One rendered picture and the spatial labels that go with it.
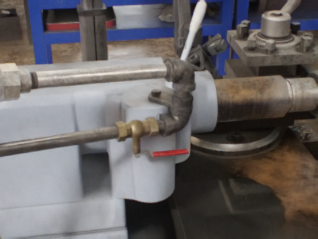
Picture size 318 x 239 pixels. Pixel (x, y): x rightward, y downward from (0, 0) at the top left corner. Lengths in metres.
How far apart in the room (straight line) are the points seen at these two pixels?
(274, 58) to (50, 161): 0.49
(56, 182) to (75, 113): 0.12
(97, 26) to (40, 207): 1.24
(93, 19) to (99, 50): 0.13
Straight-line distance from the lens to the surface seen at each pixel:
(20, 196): 0.85
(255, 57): 1.02
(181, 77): 0.71
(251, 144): 1.07
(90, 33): 2.00
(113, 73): 0.66
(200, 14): 0.82
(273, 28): 1.07
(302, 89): 0.95
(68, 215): 0.85
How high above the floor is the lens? 1.50
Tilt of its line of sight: 28 degrees down
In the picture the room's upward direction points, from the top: straight up
